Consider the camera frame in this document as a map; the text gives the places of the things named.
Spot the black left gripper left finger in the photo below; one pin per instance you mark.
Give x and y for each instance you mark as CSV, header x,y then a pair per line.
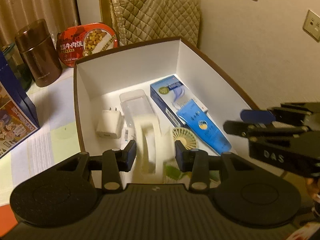
x,y
116,161

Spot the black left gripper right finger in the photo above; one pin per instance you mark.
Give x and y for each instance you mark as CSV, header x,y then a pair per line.
x,y
197,162

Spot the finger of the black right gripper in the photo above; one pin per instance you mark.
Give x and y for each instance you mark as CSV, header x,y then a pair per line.
x,y
291,113
246,130

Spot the teal handheld mini fan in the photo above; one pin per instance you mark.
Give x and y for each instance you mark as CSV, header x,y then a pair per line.
x,y
185,136

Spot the green white spray box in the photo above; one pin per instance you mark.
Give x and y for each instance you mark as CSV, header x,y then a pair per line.
x,y
173,175

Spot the white usb charger plug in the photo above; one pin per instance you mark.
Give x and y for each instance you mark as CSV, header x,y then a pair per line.
x,y
110,124

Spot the clear plastic tray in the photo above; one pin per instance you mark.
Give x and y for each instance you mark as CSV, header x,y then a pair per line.
x,y
136,108

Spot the blue tube sachet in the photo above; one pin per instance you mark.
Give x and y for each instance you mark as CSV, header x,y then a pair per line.
x,y
203,127

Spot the light blue medicine box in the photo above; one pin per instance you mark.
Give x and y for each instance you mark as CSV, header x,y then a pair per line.
x,y
170,95

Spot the person left hand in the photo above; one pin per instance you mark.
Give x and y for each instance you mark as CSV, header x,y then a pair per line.
x,y
312,188

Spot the brown cardboard storage box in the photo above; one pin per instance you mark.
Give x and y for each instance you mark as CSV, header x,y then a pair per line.
x,y
100,79

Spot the blue milk carton box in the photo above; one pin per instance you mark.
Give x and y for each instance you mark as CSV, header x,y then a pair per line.
x,y
18,113

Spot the red instant rice bowl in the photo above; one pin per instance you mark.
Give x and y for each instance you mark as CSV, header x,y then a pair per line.
x,y
84,40

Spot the brown thermos flask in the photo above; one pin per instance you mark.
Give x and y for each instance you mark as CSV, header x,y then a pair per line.
x,y
37,51

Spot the dark green glass jar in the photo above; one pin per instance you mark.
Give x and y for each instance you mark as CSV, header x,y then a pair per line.
x,y
18,67

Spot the quilted beige chair cover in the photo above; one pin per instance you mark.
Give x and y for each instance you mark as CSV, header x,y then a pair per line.
x,y
143,20

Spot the beige curtain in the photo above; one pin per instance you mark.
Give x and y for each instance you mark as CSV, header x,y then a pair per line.
x,y
16,14

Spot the single wall socket plate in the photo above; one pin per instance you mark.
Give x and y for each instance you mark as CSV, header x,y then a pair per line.
x,y
312,25

